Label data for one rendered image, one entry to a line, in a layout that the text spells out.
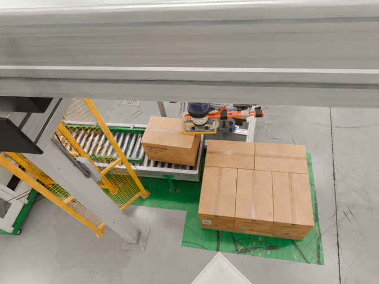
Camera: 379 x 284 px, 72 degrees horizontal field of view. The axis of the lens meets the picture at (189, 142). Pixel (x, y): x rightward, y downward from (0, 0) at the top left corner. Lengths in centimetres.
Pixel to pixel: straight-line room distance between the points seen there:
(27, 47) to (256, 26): 24
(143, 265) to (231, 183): 144
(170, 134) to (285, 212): 151
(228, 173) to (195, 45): 291
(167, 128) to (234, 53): 283
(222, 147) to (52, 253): 255
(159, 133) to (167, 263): 155
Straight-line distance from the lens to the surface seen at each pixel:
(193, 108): 251
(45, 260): 403
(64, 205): 295
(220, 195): 302
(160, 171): 320
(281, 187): 313
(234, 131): 388
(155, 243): 352
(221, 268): 233
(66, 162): 197
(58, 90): 38
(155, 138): 302
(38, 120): 53
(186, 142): 291
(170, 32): 26
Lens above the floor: 332
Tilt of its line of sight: 54 degrees down
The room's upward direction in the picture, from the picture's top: 11 degrees counter-clockwise
